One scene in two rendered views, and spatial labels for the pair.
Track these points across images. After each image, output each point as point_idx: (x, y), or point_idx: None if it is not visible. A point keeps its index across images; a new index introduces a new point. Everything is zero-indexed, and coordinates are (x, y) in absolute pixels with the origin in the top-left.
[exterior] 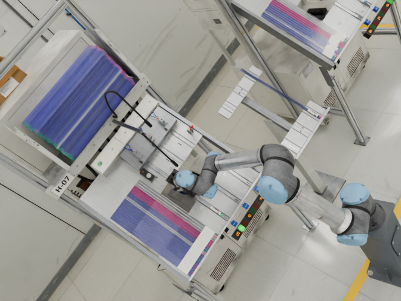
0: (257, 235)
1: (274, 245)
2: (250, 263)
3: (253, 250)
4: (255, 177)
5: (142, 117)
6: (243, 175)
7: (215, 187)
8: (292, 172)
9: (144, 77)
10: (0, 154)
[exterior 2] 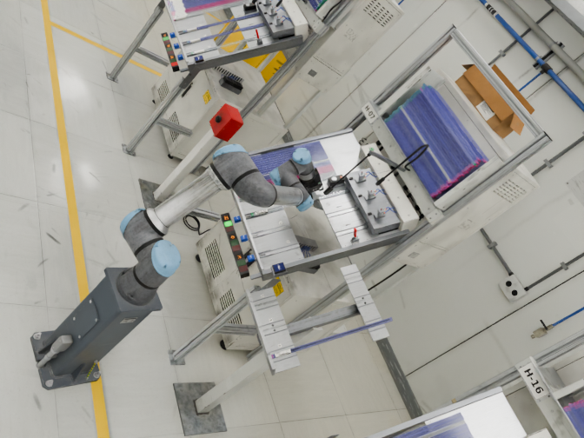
0: None
1: (190, 318)
2: (195, 291)
3: (202, 304)
4: (262, 264)
5: (387, 175)
6: (273, 255)
7: (275, 176)
8: (230, 179)
9: (435, 214)
10: (415, 64)
